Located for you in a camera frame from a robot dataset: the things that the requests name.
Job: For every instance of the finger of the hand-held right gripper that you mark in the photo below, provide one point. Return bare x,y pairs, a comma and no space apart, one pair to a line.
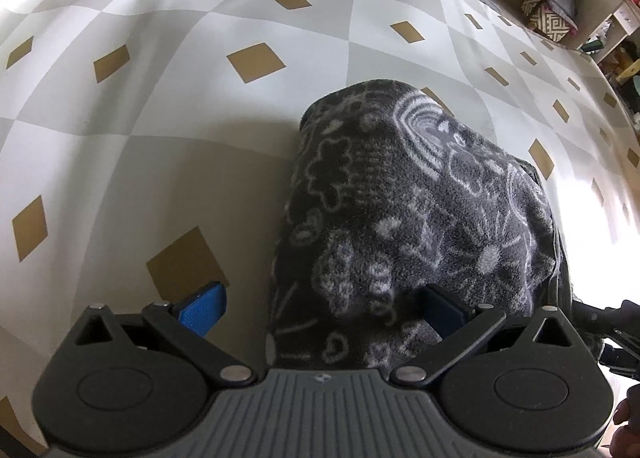
592,314

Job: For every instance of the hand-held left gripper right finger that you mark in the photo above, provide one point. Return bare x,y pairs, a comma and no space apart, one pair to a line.
445,313

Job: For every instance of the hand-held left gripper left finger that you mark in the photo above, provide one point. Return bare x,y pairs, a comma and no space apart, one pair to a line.
205,310

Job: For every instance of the grey patterned fleece jacket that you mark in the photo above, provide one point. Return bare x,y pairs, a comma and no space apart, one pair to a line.
400,188

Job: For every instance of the person's right hand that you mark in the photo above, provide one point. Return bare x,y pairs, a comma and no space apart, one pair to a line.
627,430

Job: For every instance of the grey white checkered tablecloth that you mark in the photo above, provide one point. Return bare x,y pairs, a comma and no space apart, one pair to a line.
175,102

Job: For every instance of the patterned woven stool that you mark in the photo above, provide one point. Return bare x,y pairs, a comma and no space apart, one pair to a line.
550,20

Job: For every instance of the white storage shelf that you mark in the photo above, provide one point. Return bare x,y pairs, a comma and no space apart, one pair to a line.
615,12

